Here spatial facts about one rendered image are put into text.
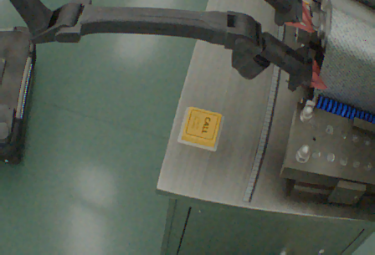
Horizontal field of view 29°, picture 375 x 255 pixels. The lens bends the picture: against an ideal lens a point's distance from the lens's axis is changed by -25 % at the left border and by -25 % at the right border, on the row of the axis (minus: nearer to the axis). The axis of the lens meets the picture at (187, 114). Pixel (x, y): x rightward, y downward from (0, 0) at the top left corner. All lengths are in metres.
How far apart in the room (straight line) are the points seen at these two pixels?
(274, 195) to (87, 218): 1.04
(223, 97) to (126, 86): 1.04
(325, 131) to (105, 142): 1.22
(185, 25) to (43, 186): 1.29
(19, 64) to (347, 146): 1.39
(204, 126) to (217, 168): 0.09
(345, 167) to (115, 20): 0.62
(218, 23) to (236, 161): 0.36
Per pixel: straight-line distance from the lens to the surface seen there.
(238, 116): 2.03
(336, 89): 1.91
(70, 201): 2.88
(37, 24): 1.79
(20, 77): 2.83
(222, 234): 2.19
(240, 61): 1.84
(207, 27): 1.76
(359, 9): 1.88
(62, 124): 3.00
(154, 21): 1.76
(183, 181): 1.95
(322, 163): 1.87
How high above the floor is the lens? 2.72
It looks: 64 degrees down
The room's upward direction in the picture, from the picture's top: 10 degrees clockwise
